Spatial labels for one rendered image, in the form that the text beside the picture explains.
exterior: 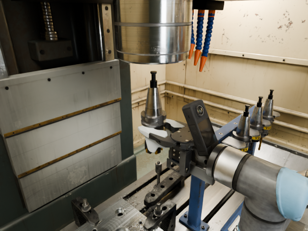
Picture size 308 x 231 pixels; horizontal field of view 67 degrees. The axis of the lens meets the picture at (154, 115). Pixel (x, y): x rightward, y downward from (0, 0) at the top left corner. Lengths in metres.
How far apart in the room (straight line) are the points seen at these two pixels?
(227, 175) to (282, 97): 1.07
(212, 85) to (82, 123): 0.97
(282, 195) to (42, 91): 0.74
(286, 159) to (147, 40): 1.25
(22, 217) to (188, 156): 0.77
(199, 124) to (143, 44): 0.19
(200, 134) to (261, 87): 1.07
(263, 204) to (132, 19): 0.39
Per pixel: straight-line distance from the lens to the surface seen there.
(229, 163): 0.45
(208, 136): 0.49
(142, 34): 0.44
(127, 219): 0.82
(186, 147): 0.49
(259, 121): 0.91
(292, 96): 1.47
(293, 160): 1.55
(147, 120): 0.55
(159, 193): 0.94
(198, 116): 0.47
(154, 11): 0.44
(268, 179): 0.44
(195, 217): 0.89
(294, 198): 0.43
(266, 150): 1.57
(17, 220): 1.10
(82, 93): 0.94
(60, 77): 0.88
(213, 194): 1.06
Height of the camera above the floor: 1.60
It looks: 24 degrees down
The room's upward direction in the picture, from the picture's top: straight up
